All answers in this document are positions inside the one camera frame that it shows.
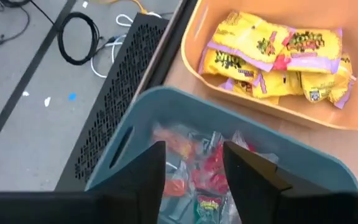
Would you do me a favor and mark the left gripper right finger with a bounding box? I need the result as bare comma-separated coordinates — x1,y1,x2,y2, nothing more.
223,141,358,224

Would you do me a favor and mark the yellow floor cable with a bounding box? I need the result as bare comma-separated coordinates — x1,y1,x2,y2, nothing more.
88,0,149,15

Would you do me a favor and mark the teal plastic bin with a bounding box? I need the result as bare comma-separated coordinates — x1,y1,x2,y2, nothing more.
85,86,358,224

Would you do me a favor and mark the clear wrapper teal gummy candy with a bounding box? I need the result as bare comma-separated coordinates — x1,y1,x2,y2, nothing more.
194,194,226,223

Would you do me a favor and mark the yellow Sour Patch candy pack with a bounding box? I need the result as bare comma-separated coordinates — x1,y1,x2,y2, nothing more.
199,48,262,85
252,70,304,100
206,11,291,72
219,77,279,105
300,71,337,103
273,27,344,75
328,54,357,110

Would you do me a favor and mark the black coiled floor cable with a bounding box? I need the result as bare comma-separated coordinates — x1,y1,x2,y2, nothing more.
57,11,101,67
0,0,32,47

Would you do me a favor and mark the black perforated metal box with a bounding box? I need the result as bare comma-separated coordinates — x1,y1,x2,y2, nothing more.
54,12,171,192

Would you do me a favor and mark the white floor cable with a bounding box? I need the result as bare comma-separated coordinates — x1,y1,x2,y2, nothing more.
90,14,163,78

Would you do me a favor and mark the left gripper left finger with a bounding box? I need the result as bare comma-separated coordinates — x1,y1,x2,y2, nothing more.
0,140,167,224

